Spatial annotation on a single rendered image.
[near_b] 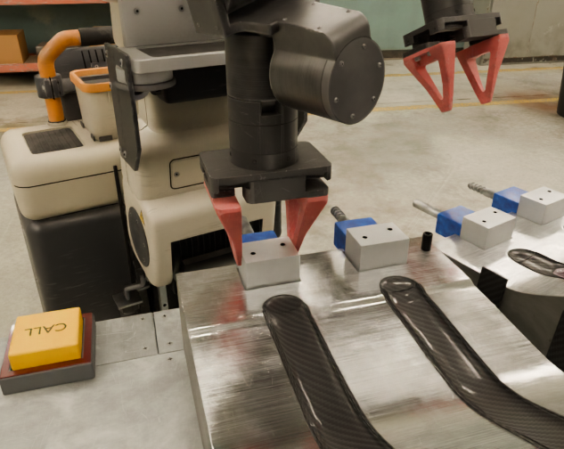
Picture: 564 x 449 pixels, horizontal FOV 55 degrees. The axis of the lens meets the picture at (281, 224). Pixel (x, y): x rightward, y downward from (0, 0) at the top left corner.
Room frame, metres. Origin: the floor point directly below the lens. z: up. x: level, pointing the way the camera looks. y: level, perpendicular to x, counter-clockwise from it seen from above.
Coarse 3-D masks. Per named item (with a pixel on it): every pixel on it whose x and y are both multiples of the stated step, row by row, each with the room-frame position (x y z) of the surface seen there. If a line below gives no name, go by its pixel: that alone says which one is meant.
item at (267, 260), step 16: (256, 240) 0.46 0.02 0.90; (272, 240) 0.44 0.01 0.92; (288, 240) 0.44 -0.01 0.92; (256, 256) 0.41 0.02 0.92; (272, 256) 0.41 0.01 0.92; (288, 256) 0.41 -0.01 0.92; (240, 272) 0.42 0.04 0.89; (256, 272) 0.40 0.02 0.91; (272, 272) 0.40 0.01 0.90; (288, 272) 0.41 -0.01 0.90; (256, 288) 0.40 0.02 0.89
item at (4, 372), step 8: (88, 320) 0.44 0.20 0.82; (88, 328) 0.43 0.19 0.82; (88, 336) 0.42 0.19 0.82; (8, 344) 0.40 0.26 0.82; (88, 344) 0.40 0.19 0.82; (8, 352) 0.39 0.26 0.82; (88, 352) 0.39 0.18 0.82; (8, 360) 0.38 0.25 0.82; (72, 360) 0.38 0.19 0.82; (80, 360) 0.38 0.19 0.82; (88, 360) 0.38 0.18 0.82; (8, 368) 0.37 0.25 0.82; (32, 368) 0.37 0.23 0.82; (40, 368) 0.37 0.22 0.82; (48, 368) 0.37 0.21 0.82; (56, 368) 0.37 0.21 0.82; (0, 376) 0.36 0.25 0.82; (8, 376) 0.36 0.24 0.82
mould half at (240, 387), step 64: (320, 256) 0.45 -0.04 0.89; (192, 320) 0.35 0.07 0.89; (256, 320) 0.35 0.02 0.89; (320, 320) 0.36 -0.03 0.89; (384, 320) 0.36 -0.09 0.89; (192, 384) 0.34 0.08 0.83; (256, 384) 0.29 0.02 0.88; (384, 384) 0.29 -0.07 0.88; (512, 384) 0.29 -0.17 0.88; (256, 448) 0.23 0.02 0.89; (320, 448) 0.23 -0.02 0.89; (448, 448) 0.21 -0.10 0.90; (512, 448) 0.21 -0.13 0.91
